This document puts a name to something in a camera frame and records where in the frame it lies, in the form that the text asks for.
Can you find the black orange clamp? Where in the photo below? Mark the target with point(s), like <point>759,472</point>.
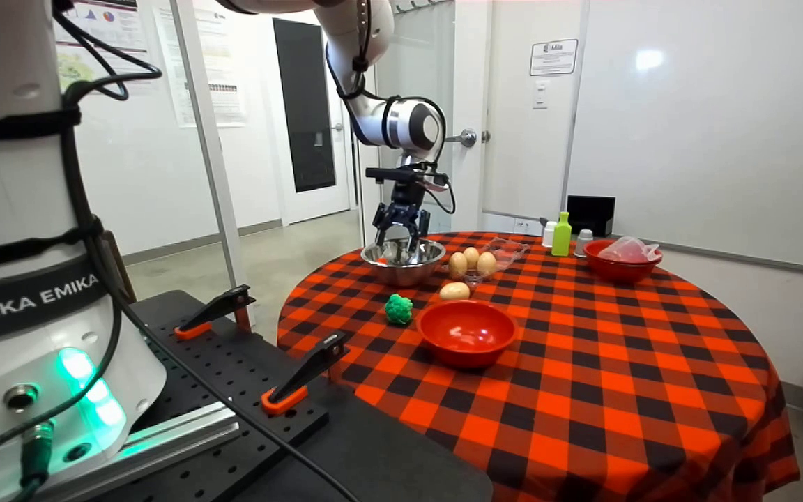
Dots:
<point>231,302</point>
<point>295,385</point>

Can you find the beige egg left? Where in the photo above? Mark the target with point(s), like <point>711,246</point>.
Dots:
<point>457,265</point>

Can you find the orange black plaid tablecloth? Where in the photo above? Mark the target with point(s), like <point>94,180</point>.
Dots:
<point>607,394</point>

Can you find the green bottle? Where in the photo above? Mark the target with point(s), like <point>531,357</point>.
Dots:
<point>560,236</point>

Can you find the silver metal bowl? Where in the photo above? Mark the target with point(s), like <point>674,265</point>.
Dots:
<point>397,272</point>

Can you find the beige egg back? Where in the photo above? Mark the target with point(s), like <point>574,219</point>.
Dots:
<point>472,258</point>

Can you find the beige egg right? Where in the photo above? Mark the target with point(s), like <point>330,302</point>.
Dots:
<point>486,264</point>

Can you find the black box by wall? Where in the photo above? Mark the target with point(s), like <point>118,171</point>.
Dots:
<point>591,212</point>

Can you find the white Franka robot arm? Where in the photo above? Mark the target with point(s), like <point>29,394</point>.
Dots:
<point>74,373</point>

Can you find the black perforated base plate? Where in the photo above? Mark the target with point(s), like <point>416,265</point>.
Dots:
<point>324,449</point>

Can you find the red plastic bowl front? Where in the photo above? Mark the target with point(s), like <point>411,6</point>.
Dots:
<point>465,336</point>

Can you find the red bowl with plastic wrap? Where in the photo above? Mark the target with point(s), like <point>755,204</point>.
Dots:
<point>621,260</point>

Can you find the beige egg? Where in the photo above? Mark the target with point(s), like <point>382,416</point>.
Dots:
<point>457,265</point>
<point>454,290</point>
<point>486,264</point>
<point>472,258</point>

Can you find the green toy vegetable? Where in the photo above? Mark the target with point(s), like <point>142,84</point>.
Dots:
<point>397,311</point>

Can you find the beige egg front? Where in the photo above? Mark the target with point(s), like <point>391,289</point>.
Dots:
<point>454,290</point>

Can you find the black orange clamp left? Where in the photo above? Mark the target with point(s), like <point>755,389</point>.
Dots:
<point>231,302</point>

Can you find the black orange clamp right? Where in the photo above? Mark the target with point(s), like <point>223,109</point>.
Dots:
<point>295,385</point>

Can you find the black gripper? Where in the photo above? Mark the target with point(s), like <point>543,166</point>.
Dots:
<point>404,208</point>

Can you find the white door with handle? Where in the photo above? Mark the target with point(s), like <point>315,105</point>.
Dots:
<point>513,84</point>

